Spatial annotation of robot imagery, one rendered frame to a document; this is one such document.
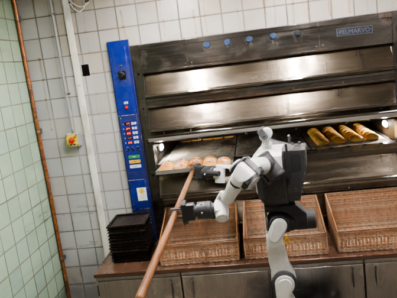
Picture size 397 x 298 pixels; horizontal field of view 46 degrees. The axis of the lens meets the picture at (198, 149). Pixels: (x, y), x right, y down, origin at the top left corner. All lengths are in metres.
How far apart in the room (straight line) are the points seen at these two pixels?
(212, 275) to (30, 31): 2.23
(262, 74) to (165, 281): 1.61
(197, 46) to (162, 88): 0.40
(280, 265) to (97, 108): 1.81
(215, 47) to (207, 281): 1.65
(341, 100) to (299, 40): 0.53
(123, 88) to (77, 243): 1.33
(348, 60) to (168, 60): 1.30
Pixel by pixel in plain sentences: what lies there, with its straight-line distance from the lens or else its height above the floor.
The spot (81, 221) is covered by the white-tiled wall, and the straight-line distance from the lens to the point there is 3.89.
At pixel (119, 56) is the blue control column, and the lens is 3.53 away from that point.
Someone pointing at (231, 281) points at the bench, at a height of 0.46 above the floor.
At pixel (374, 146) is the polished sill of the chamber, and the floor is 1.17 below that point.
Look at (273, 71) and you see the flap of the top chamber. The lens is 3.44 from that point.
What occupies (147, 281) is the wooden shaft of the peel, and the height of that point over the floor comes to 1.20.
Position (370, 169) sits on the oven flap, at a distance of 3.64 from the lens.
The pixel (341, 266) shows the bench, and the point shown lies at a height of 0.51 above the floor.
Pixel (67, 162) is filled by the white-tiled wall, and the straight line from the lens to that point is 3.80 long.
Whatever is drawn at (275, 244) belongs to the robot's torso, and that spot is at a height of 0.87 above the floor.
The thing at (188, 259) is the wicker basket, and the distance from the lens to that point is 3.26.
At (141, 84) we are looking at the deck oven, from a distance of 3.53.
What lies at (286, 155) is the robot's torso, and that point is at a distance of 2.48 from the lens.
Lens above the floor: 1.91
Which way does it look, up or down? 10 degrees down
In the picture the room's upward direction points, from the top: 7 degrees counter-clockwise
